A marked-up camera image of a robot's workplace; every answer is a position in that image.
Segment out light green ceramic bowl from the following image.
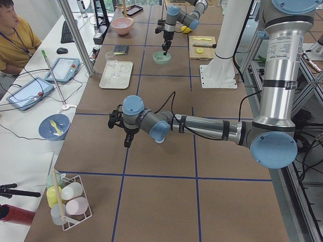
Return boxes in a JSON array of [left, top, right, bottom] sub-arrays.
[[152, 51, 172, 65]]

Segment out yellow plastic knife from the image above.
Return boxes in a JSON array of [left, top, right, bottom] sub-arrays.
[[193, 37, 212, 41]]

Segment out person in yellow shirt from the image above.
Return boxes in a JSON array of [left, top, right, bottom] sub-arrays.
[[1, 1, 42, 75]]

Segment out yellow cup in rack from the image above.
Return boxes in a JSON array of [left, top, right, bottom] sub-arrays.
[[46, 186, 58, 208]]

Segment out blue teach pendant far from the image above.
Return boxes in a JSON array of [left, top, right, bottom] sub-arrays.
[[50, 57, 80, 83]]

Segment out black tripod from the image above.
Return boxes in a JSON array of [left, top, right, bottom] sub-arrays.
[[1, 183, 41, 199]]

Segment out pink cup in rack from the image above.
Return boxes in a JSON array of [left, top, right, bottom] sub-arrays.
[[66, 197, 88, 215]]

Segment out cream bear tray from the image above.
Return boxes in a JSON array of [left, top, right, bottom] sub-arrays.
[[99, 61, 133, 89]]

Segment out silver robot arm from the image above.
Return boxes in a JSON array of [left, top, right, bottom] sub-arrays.
[[107, 1, 322, 169], [155, 0, 208, 56]]

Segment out green cup in rack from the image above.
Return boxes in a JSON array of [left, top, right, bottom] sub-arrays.
[[45, 171, 66, 190]]

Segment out blue teach pendant near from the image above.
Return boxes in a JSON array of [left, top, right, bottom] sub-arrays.
[[6, 77, 54, 111]]

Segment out grey folded cloth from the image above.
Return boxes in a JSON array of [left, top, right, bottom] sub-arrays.
[[113, 45, 129, 55]]

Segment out black computer mouse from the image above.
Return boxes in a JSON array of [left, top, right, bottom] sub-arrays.
[[56, 47, 69, 54]]

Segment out lemon slice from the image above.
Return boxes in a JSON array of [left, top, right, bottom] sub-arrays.
[[196, 48, 204, 54]]

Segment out aluminium frame post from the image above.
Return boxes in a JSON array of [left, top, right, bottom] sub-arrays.
[[57, 0, 94, 77]]

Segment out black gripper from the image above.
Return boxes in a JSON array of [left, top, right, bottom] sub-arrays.
[[155, 25, 174, 56], [107, 104, 139, 148]]

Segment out wooden rack handle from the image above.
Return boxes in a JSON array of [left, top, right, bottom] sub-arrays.
[[51, 169, 66, 221]]

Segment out red bottle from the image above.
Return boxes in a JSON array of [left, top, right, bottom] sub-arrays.
[[1, 204, 35, 226]]

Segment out yellow lemon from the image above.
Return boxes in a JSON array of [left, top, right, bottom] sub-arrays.
[[181, 26, 193, 34]]

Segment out clear cup in rack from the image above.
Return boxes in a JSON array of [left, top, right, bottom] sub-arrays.
[[50, 204, 66, 225]]

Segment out white wire dish rack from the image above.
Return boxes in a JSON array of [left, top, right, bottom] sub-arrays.
[[45, 169, 92, 231]]

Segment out clear ice cubes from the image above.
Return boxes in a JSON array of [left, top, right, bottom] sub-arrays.
[[114, 19, 131, 28]]

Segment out white cup in rack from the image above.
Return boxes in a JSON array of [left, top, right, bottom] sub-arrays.
[[61, 182, 83, 201]]

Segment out blue teach pendant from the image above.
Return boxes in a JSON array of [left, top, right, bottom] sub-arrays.
[[50, 57, 80, 83], [6, 77, 54, 111]]

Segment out yellow plastic fork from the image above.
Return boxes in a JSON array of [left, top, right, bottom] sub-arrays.
[[49, 119, 63, 136]]

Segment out green tipped metal rod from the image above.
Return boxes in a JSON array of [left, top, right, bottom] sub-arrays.
[[41, 49, 67, 110]]

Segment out metal tray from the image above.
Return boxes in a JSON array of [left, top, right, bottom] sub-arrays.
[[126, 5, 143, 17]]

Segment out black handled knife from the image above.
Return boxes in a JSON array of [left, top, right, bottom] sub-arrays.
[[193, 43, 217, 48]]

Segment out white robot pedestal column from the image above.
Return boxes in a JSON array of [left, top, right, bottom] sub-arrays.
[[200, 0, 253, 89]]

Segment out wooden cutting board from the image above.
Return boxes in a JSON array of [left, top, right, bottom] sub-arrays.
[[189, 36, 217, 59]]

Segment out black keyboard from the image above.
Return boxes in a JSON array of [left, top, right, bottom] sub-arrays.
[[60, 21, 74, 44]]

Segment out pink bowl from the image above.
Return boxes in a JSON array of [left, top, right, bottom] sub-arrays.
[[111, 17, 134, 35]]

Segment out clear wine glass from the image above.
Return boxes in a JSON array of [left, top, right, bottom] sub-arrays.
[[105, 51, 120, 79]]

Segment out yellow sponge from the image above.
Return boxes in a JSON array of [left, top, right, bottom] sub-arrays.
[[114, 51, 126, 55]]

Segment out blue plastic bowl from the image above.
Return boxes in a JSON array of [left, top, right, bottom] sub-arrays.
[[38, 113, 70, 141]]

